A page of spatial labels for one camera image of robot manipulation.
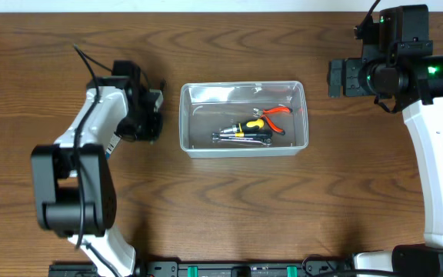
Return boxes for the stubby yellow black screwdriver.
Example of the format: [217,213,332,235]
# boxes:
[220,119,265,134]

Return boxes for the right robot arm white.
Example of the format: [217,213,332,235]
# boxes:
[327,5,443,276]

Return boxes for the black yellow slim screwdriver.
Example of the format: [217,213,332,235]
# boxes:
[212,132,272,139]

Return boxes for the clear plastic storage container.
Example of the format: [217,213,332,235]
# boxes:
[179,81,309,158]

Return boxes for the black mounting rail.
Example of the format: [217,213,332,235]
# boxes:
[48,259,357,277]

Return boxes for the white blue screwdriver box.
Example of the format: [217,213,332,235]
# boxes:
[105,135,121,159]

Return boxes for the red handled pliers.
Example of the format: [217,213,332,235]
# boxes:
[253,105,292,135]

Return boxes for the chrome double-ended wrench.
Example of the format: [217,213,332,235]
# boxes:
[212,138,272,146]

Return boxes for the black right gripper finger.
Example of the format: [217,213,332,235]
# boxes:
[328,82,342,98]
[327,59,345,82]

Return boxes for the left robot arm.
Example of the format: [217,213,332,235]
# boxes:
[30,60,163,276]

